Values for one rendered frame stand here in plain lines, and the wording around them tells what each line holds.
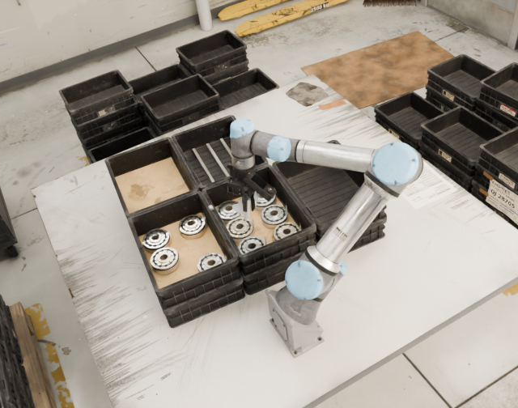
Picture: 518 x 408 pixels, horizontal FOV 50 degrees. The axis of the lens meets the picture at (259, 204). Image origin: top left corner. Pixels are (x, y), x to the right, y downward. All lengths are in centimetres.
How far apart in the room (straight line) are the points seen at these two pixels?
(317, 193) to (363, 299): 47
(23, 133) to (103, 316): 267
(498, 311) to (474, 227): 74
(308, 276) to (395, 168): 39
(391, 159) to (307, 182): 79
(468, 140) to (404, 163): 174
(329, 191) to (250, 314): 59
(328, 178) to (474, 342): 109
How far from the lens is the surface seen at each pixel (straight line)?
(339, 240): 158
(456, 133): 327
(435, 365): 273
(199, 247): 207
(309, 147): 176
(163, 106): 348
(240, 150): 172
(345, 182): 225
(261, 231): 208
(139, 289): 218
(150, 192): 235
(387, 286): 207
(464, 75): 377
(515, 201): 284
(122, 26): 525
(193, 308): 199
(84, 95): 378
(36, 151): 435
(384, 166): 152
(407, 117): 355
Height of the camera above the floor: 235
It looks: 44 degrees down
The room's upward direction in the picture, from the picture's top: 9 degrees counter-clockwise
